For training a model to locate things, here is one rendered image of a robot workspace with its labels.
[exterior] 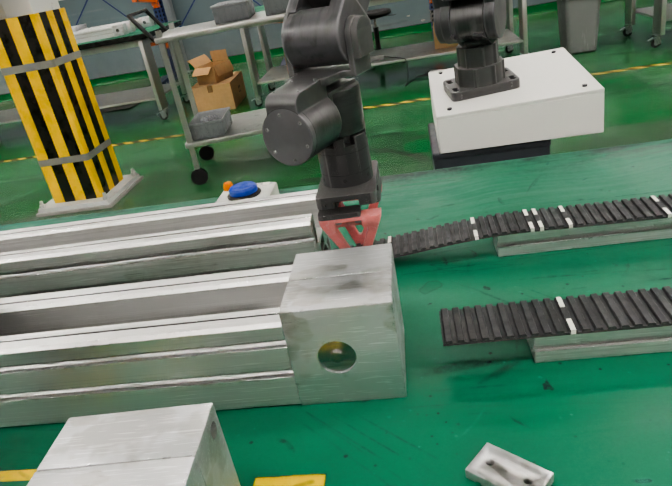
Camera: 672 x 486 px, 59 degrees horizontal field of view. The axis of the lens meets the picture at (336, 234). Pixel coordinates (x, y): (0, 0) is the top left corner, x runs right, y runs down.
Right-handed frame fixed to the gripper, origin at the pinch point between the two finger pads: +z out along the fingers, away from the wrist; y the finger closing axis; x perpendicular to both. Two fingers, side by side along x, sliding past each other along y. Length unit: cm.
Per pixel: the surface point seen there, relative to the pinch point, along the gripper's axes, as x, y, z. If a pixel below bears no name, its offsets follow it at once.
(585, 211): 25.7, 0.0, -1.5
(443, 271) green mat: 9.3, 3.9, 1.9
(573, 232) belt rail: 23.8, 2.0, -0.1
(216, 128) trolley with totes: -106, -271, 49
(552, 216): 22.1, 0.0, -1.4
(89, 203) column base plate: -186, -248, 76
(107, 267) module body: -28.7, 5.2, -4.1
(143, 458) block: -9.9, 38.4, -7.6
